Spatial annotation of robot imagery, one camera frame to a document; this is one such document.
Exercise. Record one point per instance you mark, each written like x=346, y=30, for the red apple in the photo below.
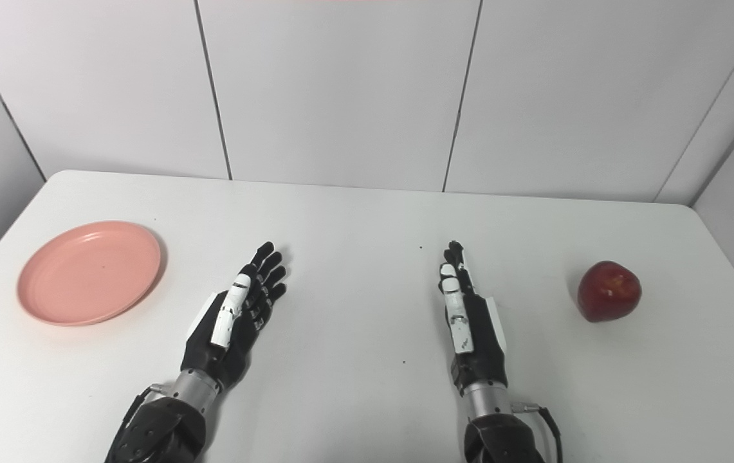
x=608, y=292

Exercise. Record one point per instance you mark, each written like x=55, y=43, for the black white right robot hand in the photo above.
x=479, y=341

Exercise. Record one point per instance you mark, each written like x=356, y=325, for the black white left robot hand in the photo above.
x=228, y=334

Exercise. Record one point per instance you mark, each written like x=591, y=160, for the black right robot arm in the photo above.
x=498, y=437

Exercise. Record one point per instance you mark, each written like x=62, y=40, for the pink round plate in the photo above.
x=90, y=273

